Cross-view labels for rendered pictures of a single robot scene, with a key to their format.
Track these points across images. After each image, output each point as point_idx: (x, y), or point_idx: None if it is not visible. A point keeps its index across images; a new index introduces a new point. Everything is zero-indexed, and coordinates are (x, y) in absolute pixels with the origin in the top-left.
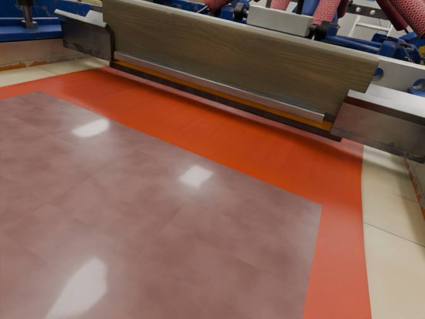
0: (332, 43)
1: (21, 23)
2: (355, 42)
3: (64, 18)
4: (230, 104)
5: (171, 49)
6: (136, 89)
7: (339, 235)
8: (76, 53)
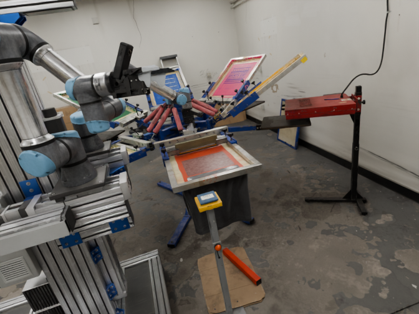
0: None
1: (164, 156)
2: (197, 121)
3: (169, 151)
4: (201, 149)
5: (189, 146)
6: (187, 155)
7: (225, 151)
8: None
